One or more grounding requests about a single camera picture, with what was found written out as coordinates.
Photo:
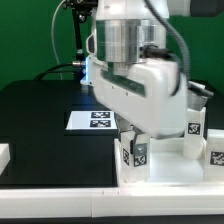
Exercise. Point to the white square tabletop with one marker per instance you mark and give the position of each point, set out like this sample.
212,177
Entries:
168,165

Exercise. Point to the white front fence bar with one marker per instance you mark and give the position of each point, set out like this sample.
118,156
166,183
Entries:
151,201

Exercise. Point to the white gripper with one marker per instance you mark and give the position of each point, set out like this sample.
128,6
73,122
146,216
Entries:
159,111

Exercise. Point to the white left fence piece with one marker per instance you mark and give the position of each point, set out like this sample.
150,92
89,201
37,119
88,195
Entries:
4,156

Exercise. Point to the black camera stand pole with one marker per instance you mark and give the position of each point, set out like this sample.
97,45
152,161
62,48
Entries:
81,10

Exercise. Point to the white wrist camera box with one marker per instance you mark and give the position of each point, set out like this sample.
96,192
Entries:
198,96

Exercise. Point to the white sheet with tags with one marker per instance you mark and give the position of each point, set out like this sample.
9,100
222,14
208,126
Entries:
91,120

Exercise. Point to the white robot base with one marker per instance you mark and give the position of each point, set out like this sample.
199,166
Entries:
87,81

